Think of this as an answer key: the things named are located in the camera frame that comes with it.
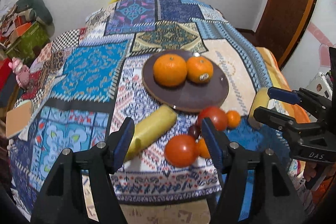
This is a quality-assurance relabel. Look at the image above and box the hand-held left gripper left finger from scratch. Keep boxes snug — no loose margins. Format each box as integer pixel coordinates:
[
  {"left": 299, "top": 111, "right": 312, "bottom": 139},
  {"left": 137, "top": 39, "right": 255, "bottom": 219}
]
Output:
[{"left": 31, "top": 117, "right": 135, "bottom": 224}]

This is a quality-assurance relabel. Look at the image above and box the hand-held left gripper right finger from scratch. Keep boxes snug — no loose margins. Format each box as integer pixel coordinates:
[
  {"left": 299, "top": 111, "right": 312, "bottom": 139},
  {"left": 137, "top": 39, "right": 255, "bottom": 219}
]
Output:
[{"left": 201, "top": 117, "right": 306, "bottom": 224}]

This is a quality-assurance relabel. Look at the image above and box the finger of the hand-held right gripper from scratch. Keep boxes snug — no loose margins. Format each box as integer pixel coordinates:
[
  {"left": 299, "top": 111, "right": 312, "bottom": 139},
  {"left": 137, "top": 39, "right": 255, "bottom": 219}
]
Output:
[
  {"left": 267, "top": 87, "right": 302, "bottom": 105},
  {"left": 253, "top": 106, "right": 319, "bottom": 141}
]

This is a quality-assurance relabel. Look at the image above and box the short yellow banana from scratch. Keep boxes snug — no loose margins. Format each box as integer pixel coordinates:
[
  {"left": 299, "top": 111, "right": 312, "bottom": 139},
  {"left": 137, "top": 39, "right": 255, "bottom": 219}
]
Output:
[{"left": 248, "top": 88, "right": 270, "bottom": 128}]

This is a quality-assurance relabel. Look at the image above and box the person's right hand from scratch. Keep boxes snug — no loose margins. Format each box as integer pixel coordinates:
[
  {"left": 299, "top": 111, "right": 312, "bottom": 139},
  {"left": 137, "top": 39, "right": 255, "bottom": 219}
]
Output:
[{"left": 303, "top": 160, "right": 319, "bottom": 181}]

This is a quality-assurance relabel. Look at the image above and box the small tangerine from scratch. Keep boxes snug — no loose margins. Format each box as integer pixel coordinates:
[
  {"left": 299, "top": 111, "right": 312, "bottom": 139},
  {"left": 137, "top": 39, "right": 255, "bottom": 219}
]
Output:
[
  {"left": 226, "top": 110, "right": 241, "bottom": 129},
  {"left": 197, "top": 138, "right": 212, "bottom": 159}
]

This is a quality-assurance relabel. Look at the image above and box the dark red plum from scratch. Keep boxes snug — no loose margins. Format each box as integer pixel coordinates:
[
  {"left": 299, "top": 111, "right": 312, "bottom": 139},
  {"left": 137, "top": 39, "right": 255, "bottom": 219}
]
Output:
[{"left": 188, "top": 124, "right": 202, "bottom": 140}]

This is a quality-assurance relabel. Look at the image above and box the orange blanket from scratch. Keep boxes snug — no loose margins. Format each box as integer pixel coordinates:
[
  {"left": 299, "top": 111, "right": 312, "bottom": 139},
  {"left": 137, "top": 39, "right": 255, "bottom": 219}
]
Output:
[{"left": 256, "top": 47, "right": 311, "bottom": 125}]

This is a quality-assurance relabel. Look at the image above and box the red tomato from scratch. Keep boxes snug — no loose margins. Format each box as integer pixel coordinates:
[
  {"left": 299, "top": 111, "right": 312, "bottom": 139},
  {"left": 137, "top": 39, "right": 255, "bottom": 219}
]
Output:
[
  {"left": 164, "top": 135, "right": 199, "bottom": 168},
  {"left": 197, "top": 106, "right": 228, "bottom": 132}
]

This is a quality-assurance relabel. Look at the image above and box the long yellow banana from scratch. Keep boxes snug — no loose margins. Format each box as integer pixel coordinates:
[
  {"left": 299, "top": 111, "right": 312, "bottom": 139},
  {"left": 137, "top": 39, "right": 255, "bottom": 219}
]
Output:
[{"left": 123, "top": 105, "right": 178, "bottom": 162}]

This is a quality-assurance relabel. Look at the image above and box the white case with sticker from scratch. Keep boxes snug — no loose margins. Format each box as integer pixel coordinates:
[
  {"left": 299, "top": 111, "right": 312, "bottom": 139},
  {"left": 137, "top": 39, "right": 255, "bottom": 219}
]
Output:
[{"left": 308, "top": 70, "right": 334, "bottom": 99}]

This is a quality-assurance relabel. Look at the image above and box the brown round plate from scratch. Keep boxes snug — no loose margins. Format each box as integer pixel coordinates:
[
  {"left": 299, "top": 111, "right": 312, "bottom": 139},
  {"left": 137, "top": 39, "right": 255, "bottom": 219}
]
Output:
[{"left": 142, "top": 50, "right": 229, "bottom": 112}]

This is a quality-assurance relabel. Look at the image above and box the large orange with sticker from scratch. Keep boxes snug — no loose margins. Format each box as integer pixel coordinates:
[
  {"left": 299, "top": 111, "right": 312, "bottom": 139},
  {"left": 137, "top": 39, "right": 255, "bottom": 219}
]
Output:
[{"left": 186, "top": 56, "right": 214, "bottom": 84}]

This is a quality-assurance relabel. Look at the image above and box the patchwork printed blanket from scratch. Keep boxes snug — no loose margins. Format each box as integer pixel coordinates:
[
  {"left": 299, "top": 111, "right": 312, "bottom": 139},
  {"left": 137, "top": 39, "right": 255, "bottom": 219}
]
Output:
[{"left": 8, "top": 0, "right": 292, "bottom": 222}]

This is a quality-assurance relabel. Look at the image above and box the large plain orange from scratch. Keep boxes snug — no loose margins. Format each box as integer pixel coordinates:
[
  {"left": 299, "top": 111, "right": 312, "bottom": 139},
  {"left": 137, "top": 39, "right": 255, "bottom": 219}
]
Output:
[{"left": 153, "top": 54, "right": 188, "bottom": 87}]

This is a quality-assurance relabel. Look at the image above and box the pink toy figure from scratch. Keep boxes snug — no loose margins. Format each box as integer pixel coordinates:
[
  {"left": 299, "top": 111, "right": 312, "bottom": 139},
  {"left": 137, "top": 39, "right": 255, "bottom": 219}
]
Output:
[{"left": 8, "top": 58, "right": 30, "bottom": 87}]

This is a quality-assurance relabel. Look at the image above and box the green patterned box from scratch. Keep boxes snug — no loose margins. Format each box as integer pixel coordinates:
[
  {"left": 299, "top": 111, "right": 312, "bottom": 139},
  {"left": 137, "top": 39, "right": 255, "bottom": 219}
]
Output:
[{"left": 16, "top": 22, "right": 51, "bottom": 60}]

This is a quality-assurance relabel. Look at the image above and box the red box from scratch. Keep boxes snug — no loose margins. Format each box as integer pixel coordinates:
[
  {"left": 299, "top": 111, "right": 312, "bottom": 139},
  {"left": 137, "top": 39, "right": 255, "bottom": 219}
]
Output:
[{"left": 0, "top": 57, "right": 17, "bottom": 91}]

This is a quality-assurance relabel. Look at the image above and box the dark green cushion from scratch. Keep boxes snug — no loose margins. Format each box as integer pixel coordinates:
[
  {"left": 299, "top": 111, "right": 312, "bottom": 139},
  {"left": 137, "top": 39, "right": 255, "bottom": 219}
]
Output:
[{"left": 16, "top": 0, "right": 54, "bottom": 30}]

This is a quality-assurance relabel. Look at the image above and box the pile of boxes and papers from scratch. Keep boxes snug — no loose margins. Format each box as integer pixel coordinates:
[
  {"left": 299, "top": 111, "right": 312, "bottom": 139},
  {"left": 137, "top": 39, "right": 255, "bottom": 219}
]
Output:
[{"left": 0, "top": 4, "right": 37, "bottom": 50}]

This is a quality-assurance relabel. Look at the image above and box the pink wall sticker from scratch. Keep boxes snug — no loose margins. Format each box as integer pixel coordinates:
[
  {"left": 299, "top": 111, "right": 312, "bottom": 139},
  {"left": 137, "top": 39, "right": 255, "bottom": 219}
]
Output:
[{"left": 307, "top": 22, "right": 336, "bottom": 67}]

